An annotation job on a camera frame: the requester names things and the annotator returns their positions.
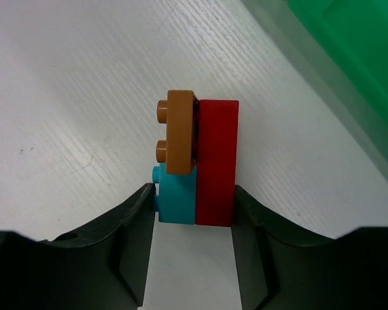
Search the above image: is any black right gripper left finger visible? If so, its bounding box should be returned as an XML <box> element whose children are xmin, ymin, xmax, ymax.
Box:
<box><xmin>0</xmin><ymin>183</ymin><xmax>155</xmax><ymax>309</ymax></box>

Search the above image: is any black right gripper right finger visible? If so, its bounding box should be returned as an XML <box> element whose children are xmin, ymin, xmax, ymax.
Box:
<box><xmin>232</xmin><ymin>186</ymin><xmax>388</xmax><ymax>309</ymax></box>

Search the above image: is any red lego brick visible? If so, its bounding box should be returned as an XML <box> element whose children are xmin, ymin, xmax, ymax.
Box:
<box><xmin>195</xmin><ymin>99</ymin><xmax>239</xmax><ymax>227</ymax></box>

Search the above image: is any teal lego brick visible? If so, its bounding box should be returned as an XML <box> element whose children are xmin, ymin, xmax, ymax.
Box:
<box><xmin>151</xmin><ymin>163</ymin><xmax>197</xmax><ymax>225</ymax></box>

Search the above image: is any green five-compartment bin tray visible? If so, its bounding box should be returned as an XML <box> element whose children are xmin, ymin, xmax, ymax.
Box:
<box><xmin>245</xmin><ymin>0</ymin><xmax>388</xmax><ymax>163</ymax></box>

